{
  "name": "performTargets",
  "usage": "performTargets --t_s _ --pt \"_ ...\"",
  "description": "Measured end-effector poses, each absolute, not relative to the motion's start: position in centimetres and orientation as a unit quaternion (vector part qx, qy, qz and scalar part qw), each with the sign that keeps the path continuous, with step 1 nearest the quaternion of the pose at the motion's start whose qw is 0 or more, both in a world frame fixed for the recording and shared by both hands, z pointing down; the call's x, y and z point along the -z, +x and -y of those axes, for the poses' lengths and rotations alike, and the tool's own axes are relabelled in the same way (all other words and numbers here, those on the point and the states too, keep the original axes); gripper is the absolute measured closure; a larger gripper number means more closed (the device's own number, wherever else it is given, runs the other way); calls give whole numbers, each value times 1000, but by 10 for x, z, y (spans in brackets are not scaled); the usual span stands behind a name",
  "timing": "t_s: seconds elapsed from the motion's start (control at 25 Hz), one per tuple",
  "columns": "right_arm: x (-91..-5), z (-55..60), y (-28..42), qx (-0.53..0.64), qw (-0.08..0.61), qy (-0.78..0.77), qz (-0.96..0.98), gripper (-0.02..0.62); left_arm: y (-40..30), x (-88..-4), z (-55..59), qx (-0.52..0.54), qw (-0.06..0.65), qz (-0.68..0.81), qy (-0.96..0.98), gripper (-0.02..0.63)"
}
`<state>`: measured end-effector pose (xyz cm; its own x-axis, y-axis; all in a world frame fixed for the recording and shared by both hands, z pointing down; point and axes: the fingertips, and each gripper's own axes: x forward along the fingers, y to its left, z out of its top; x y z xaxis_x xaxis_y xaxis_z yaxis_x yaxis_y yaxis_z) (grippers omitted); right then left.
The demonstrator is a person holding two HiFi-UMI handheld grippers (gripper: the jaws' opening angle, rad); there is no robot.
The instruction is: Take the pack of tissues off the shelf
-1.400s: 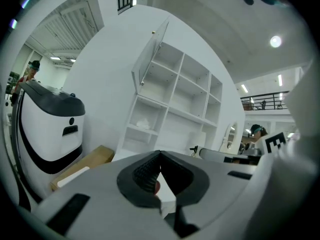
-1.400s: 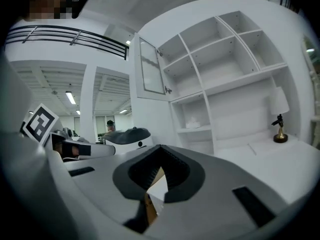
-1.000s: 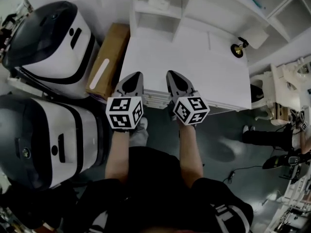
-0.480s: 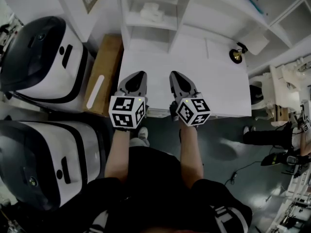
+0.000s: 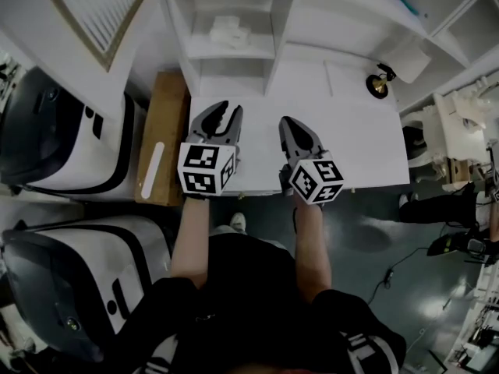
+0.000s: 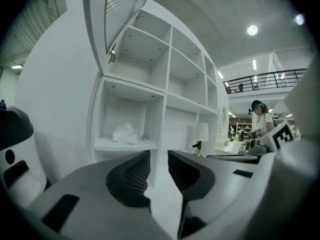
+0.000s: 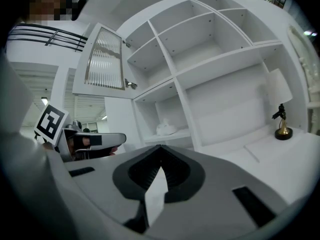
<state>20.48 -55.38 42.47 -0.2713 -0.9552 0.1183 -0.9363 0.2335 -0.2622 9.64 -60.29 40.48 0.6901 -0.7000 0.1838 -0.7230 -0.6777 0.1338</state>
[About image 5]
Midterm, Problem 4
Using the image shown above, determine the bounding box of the person's black shirt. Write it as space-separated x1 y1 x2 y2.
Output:
101 233 409 374

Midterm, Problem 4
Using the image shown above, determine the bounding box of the white item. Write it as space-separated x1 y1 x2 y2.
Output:
209 15 253 51

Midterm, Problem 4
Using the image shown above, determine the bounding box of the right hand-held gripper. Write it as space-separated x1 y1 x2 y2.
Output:
278 115 345 208

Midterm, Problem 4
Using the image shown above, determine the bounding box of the person's white shoe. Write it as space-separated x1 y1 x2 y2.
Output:
229 212 248 234

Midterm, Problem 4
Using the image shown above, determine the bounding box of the wooden framed slatted panel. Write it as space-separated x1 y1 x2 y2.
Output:
37 0 157 73

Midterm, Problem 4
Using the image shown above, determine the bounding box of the thin white floor cable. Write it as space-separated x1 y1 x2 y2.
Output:
405 286 469 358

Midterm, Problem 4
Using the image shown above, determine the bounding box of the large white black robot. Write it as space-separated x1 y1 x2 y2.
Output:
0 215 173 362
0 65 148 203

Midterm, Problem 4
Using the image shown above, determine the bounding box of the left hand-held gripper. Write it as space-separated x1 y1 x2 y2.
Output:
176 100 244 202

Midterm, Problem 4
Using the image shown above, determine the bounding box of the black cable with adapter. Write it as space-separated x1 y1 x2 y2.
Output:
365 246 430 300

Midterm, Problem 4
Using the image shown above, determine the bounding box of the white wire shelf rack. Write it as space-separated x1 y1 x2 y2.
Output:
443 262 499 374

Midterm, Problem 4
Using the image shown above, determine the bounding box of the brown cardboard box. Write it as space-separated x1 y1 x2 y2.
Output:
133 71 193 207

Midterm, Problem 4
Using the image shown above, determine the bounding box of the white desk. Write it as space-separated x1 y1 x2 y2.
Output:
165 0 412 199

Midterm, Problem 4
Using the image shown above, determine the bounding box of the black device with yellow trim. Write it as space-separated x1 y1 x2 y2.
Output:
426 229 493 265

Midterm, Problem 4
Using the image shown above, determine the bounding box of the desk lamp with gold base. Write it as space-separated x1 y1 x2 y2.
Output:
364 38 433 101

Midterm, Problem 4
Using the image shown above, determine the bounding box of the person's right forearm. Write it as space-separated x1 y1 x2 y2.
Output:
292 203 333 305

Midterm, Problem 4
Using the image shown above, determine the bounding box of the person's left forearm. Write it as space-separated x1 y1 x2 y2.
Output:
170 197 212 290

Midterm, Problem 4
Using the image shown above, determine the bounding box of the white wall shelf unit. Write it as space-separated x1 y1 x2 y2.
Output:
303 0 499 69

